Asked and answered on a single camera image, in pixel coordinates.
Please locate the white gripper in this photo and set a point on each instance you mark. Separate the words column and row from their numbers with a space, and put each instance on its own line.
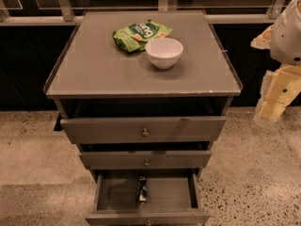
column 287, row 40

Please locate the silver blue redbull can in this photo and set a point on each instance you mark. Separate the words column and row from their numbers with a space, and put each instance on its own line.
column 142, row 194

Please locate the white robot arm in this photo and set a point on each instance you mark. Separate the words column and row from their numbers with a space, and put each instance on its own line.
column 285, row 42

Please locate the grey top drawer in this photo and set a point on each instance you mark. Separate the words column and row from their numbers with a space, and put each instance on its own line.
column 143, row 129

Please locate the grey drawer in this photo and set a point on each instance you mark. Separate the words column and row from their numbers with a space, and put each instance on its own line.
column 172, row 199
column 143, row 129
column 145, row 160

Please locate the grey middle drawer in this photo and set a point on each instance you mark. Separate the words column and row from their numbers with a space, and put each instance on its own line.
column 145, row 160

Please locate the grey drawer cabinet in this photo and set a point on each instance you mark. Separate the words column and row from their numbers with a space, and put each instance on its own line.
column 95, row 79

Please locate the grey bottom drawer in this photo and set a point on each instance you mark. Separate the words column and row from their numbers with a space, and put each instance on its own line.
column 172, row 199

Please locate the white ceramic bowl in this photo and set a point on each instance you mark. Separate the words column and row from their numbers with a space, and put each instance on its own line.
column 164, row 53

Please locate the green chip bag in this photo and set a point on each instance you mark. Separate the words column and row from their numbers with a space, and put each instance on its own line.
column 134, row 37

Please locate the metal railing frame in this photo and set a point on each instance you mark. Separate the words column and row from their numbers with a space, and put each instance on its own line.
column 32, row 12

